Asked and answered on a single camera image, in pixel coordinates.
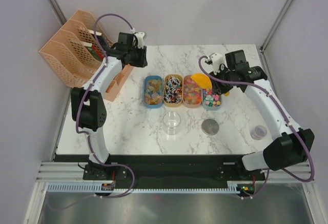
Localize light blue star candy tray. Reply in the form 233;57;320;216
202;89;222;111

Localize yellow plastic scoop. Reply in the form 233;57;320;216
190;73;219;93

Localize pink gummy tray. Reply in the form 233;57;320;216
182;75;202;108

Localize tan lollipop tray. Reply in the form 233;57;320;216
163;74;183;108

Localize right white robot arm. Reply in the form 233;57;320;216
205;50;315;180

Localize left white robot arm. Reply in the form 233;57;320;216
71;31;148;180

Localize peach desk organizer tray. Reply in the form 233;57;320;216
104;65;134;102

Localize grey metal jar lid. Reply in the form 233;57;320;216
201;118;219;136

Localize books in file rack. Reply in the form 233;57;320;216
83;31;110;62

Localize small purple candy cup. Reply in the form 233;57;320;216
250;125;267;140

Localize clear glass jar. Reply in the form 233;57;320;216
162;111;182;139

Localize peach file organizer rack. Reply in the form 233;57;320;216
39;10;101;88

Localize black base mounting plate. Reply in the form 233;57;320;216
54;155;265;198

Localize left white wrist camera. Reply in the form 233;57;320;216
130;28;146;49

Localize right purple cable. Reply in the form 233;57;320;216
198;55;316;200

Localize purple cable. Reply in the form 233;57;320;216
46;13;136;211
198;55;316;200

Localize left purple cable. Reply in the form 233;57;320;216
46;13;136;211

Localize white slotted cable duct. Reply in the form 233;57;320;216
47;182;240;194

